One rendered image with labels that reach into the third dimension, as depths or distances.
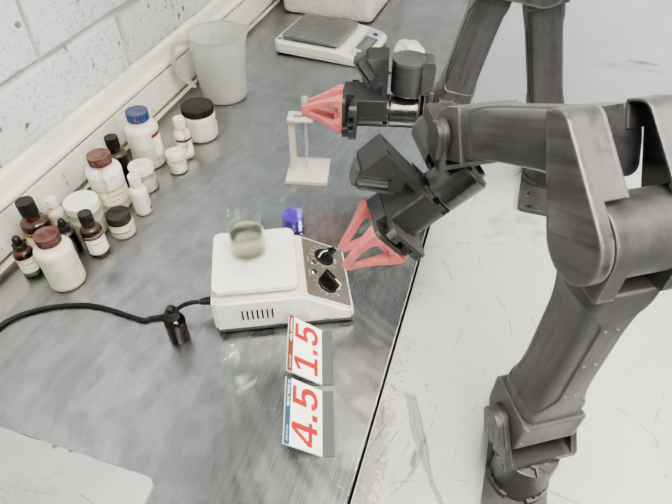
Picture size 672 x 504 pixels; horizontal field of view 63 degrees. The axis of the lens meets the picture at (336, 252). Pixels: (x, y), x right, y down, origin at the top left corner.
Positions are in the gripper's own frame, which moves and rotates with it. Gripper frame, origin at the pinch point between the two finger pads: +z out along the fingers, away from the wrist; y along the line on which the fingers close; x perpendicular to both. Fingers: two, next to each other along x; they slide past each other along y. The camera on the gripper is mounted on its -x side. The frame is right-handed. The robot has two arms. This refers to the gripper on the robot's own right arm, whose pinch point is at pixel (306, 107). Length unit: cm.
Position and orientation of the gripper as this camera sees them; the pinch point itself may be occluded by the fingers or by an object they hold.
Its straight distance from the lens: 101.9
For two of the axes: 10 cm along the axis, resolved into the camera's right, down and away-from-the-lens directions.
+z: -10.0, -0.5, 0.6
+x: 0.1, 7.1, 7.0
